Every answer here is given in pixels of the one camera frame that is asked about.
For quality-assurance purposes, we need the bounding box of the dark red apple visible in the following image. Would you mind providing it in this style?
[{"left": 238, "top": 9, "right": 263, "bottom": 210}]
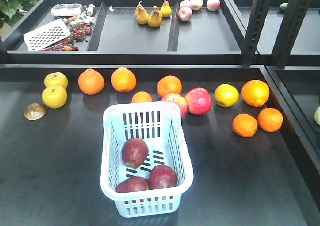
[
  {"left": 122, "top": 138, "right": 149, "bottom": 169},
  {"left": 116, "top": 176, "right": 149, "bottom": 194},
  {"left": 148, "top": 165, "right": 178, "bottom": 190}
]

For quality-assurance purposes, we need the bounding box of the yellow asian pear back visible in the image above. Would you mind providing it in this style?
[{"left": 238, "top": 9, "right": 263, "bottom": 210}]
[{"left": 44, "top": 72, "right": 69, "bottom": 90}]

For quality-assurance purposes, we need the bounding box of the light blue plastic basket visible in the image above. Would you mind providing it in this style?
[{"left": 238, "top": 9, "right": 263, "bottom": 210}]
[{"left": 100, "top": 101, "right": 194, "bottom": 218}]

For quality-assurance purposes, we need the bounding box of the yellow round fruit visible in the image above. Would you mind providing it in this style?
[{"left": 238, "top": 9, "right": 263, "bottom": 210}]
[{"left": 215, "top": 84, "right": 240, "bottom": 108}]

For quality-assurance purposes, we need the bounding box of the white perforated tray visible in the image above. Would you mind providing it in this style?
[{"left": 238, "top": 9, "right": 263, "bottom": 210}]
[{"left": 23, "top": 19, "right": 72, "bottom": 51}]

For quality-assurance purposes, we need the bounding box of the yellow asian pear front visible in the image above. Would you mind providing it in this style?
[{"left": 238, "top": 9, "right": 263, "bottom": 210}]
[{"left": 42, "top": 85, "right": 68, "bottom": 109}]

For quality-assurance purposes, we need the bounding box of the potted green plant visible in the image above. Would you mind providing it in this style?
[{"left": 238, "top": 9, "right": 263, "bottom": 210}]
[{"left": 0, "top": 0, "right": 39, "bottom": 29}]

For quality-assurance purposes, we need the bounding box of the yellow asian pear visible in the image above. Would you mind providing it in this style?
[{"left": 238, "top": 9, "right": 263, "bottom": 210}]
[
  {"left": 44, "top": 72, "right": 69, "bottom": 90},
  {"left": 42, "top": 85, "right": 68, "bottom": 109}
]

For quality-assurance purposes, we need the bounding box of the orange back far left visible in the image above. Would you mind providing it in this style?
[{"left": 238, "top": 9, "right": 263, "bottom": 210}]
[{"left": 78, "top": 68, "right": 105, "bottom": 96}]

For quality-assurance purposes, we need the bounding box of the brown mushroom cap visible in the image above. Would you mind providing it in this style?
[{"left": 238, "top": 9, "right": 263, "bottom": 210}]
[{"left": 24, "top": 103, "right": 48, "bottom": 121}]

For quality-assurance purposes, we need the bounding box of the large orange top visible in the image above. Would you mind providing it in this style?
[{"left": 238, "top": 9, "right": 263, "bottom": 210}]
[{"left": 241, "top": 80, "right": 270, "bottom": 108}]

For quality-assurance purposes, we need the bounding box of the small orange right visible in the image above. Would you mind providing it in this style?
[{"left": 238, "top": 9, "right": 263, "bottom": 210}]
[{"left": 257, "top": 108, "right": 284, "bottom": 133}]

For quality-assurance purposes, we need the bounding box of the small orange behind basket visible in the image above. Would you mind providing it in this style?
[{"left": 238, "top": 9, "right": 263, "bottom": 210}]
[{"left": 131, "top": 91, "right": 153, "bottom": 103}]

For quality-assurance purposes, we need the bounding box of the pink red apple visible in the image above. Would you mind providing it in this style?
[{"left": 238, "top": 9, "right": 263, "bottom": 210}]
[{"left": 185, "top": 87, "right": 212, "bottom": 116}]

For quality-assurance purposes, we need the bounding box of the small orange left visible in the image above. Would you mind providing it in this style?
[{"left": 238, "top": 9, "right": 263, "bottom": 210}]
[{"left": 232, "top": 113, "right": 258, "bottom": 138}]

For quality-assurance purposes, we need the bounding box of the pink apple behind basket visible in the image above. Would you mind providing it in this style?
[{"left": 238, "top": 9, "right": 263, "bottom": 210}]
[{"left": 161, "top": 93, "right": 189, "bottom": 118}]

